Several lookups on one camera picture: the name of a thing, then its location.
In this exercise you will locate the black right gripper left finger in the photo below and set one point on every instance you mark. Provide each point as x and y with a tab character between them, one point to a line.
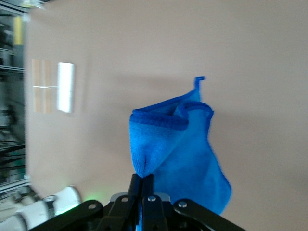
120	211

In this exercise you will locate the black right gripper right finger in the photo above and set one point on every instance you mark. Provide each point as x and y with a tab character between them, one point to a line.
152	211

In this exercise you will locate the blue microfibre towel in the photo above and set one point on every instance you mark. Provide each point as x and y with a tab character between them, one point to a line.
180	149

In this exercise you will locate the brown table cover sheet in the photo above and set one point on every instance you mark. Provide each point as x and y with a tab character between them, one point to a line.
168	36

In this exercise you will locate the metal shelving frame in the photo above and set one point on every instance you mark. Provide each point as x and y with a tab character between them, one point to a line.
10	101

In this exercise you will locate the yellow post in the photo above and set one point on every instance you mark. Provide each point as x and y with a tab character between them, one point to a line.
18	31

